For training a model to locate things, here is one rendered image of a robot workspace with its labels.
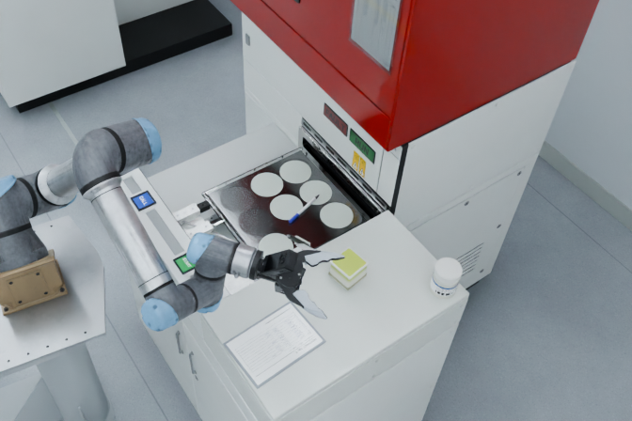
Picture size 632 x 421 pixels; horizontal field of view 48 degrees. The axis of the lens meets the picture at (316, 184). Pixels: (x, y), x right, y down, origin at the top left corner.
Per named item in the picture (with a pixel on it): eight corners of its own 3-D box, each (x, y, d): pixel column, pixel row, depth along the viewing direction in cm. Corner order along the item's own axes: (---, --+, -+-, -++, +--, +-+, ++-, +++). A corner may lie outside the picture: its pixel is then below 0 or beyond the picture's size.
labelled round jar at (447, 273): (443, 272, 194) (450, 252, 186) (461, 291, 190) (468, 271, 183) (423, 285, 191) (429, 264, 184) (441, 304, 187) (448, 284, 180)
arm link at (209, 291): (171, 309, 169) (177, 272, 164) (203, 290, 178) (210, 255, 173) (195, 326, 166) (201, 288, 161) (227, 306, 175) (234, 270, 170)
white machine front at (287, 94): (249, 87, 262) (247, -7, 232) (389, 236, 219) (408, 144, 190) (243, 90, 261) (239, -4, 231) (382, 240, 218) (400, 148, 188)
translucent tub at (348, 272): (346, 260, 195) (349, 245, 190) (367, 277, 191) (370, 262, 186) (327, 275, 191) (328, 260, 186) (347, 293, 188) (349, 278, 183)
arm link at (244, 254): (240, 239, 164) (229, 272, 161) (259, 244, 164) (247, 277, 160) (242, 249, 171) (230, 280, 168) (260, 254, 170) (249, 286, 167)
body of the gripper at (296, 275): (308, 270, 171) (260, 256, 172) (308, 259, 163) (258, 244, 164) (298, 300, 168) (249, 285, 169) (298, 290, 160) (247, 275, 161)
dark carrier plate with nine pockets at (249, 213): (301, 151, 231) (301, 149, 231) (366, 221, 213) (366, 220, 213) (208, 194, 217) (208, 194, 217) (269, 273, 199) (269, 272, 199)
